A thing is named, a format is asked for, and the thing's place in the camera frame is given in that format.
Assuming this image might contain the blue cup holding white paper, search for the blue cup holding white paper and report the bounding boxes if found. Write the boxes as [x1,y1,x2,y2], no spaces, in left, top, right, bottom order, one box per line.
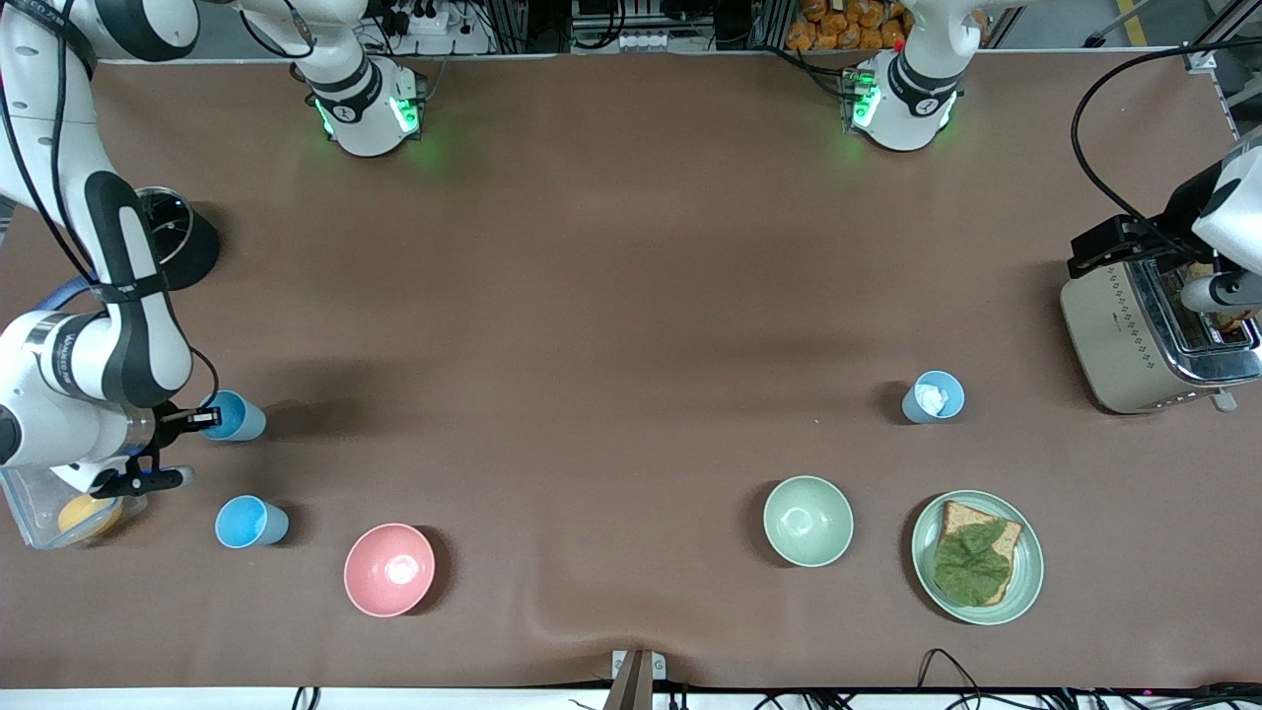
[901,371,966,425]

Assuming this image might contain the beige and chrome toaster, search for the beige and chrome toaster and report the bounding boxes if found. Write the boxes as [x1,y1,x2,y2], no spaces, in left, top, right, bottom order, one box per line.
[1061,251,1262,415]

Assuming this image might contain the orange fruit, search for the orange fruit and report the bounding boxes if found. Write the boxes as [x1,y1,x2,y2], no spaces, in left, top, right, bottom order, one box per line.
[57,495,124,541]

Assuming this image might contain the black round pot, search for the black round pot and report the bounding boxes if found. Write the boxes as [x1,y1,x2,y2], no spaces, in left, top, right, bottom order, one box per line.
[133,185,221,292]

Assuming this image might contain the clear plastic container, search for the clear plastic container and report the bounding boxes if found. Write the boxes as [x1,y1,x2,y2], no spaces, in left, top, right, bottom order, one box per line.
[0,463,149,550]

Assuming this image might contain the pink bowl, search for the pink bowl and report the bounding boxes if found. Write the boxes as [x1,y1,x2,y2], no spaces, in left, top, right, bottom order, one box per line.
[343,523,437,618]

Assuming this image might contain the bread slice under lettuce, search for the bread slice under lettuce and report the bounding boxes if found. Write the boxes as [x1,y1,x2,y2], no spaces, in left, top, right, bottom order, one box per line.
[935,501,1024,606]

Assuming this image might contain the pale green plate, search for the pale green plate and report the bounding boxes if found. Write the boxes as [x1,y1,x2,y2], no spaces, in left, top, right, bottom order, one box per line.
[911,490,1044,626]

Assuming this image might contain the green lettuce leaf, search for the green lettuce leaf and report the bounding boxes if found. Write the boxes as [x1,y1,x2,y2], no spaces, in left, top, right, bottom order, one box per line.
[933,520,1013,606]

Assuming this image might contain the orange snack bag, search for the orange snack bag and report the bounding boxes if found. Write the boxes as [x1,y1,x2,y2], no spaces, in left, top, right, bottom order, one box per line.
[786,0,913,52]

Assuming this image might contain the pale green bowl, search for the pale green bowl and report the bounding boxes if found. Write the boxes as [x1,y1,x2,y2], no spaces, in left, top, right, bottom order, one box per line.
[762,475,855,568]

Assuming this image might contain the white power strip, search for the white power strip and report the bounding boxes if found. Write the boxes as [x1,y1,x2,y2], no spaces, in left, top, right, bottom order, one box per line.
[380,0,494,56]

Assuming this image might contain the metal table clamp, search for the metal table clamp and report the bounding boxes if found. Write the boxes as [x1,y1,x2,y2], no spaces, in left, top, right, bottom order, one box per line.
[611,649,667,710]

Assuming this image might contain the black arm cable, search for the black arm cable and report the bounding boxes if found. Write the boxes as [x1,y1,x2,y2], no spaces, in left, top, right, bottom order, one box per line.
[1071,41,1262,238]

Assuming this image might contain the blue curved utensil handle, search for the blue curved utensil handle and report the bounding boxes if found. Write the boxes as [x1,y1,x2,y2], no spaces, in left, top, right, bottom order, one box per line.
[37,275,102,313]

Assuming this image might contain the black looped floor cable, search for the black looped floor cable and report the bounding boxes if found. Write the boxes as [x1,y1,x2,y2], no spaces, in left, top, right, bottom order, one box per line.
[917,648,989,697]

